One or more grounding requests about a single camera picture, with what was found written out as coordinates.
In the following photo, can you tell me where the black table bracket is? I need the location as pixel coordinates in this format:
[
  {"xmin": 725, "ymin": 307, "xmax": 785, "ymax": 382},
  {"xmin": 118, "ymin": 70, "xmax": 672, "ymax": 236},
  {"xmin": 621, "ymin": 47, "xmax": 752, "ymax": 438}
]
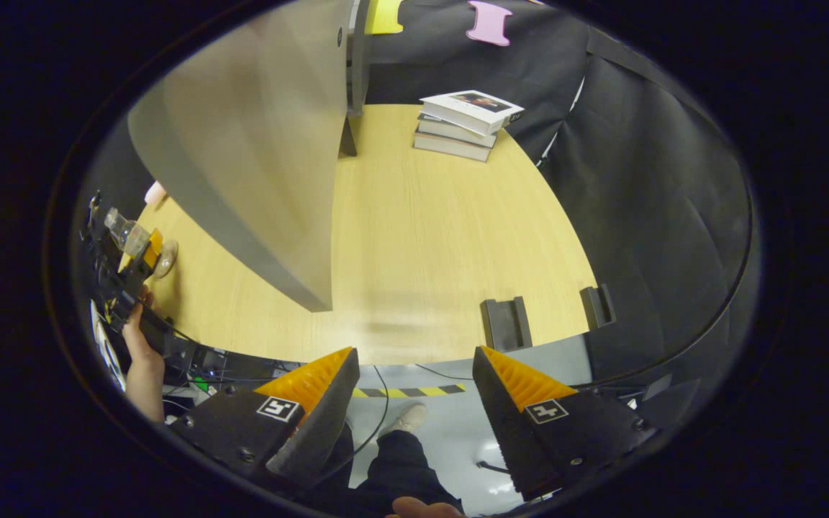
[
  {"xmin": 480, "ymin": 296, "xmax": 535, "ymax": 354},
  {"xmin": 579, "ymin": 283, "xmax": 617, "ymax": 331}
]

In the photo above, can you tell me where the yellow black floor tape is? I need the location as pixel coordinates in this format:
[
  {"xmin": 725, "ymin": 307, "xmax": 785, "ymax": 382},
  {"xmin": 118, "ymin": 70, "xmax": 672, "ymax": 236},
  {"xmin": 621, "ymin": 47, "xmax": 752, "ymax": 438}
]
[{"xmin": 352, "ymin": 383, "xmax": 467, "ymax": 399}]

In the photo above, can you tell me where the black floor cable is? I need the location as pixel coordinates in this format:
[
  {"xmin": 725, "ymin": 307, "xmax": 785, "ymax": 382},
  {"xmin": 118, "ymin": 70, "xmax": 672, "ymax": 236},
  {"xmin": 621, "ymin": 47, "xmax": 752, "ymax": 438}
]
[{"xmin": 345, "ymin": 365, "xmax": 391, "ymax": 472}]

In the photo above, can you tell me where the person's grey shoe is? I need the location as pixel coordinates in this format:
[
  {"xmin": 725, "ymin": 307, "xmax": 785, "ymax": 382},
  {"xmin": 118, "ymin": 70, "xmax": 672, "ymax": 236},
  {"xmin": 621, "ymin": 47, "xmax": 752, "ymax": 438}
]
[{"xmin": 376, "ymin": 402, "xmax": 429, "ymax": 442}]

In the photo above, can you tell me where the white book with photo cover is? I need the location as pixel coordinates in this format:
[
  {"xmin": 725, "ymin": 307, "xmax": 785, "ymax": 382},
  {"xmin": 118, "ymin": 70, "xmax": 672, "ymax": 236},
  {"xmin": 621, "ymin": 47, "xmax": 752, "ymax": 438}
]
[{"xmin": 420, "ymin": 90, "xmax": 525, "ymax": 137}]

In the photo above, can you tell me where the black electronic device with cables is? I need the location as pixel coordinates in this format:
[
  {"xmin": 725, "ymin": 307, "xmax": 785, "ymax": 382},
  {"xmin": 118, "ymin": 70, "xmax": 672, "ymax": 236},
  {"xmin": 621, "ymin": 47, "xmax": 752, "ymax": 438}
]
[{"xmin": 161, "ymin": 335, "xmax": 302, "ymax": 405}]

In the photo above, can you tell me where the clear glass bottle yellow label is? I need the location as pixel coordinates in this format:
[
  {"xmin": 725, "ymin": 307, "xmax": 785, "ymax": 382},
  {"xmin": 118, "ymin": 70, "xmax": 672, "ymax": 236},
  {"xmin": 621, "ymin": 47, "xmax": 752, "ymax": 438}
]
[{"xmin": 104, "ymin": 207, "xmax": 179, "ymax": 280}]

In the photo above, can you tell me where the black backdrop cloth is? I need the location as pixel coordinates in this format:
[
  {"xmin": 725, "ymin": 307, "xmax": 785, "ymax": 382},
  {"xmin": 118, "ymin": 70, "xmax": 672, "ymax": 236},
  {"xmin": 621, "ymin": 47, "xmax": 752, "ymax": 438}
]
[{"xmin": 366, "ymin": 0, "xmax": 755, "ymax": 404}]

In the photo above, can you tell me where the grey book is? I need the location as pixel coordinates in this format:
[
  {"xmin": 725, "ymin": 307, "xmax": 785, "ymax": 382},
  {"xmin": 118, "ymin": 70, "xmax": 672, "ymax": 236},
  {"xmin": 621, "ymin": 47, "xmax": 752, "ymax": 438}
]
[
  {"xmin": 412, "ymin": 131, "xmax": 493, "ymax": 163},
  {"xmin": 415, "ymin": 113, "xmax": 499, "ymax": 149}
]

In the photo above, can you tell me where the beige cabinet door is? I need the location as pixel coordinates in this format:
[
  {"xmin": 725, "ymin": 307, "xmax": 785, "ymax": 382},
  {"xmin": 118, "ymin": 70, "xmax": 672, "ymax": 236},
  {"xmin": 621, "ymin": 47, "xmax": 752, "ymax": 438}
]
[{"xmin": 127, "ymin": 0, "xmax": 355, "ymax": 314}]

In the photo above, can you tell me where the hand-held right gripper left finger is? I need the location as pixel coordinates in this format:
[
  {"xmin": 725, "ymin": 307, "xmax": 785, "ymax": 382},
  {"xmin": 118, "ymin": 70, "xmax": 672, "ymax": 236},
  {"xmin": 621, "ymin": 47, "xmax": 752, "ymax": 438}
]
[{"xmin": 168, "ymin": 347, "xmax": 362, "ymax": 499}]

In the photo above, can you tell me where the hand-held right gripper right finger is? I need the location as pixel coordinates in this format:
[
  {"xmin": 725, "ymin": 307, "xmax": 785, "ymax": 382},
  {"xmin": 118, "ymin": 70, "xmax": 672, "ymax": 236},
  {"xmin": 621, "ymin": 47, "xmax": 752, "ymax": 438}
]
[{"xmin": 472, "ymin": 345, "xmax": 658, "ymax": 501}]

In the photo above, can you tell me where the person's dark trouser leg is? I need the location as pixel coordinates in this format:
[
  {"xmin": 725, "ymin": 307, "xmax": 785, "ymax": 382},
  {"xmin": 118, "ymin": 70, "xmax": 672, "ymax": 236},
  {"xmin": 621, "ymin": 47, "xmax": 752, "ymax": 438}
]
[{"xmin": 299, "ymin": 430, "xmax": 467, "ymax": 518}]

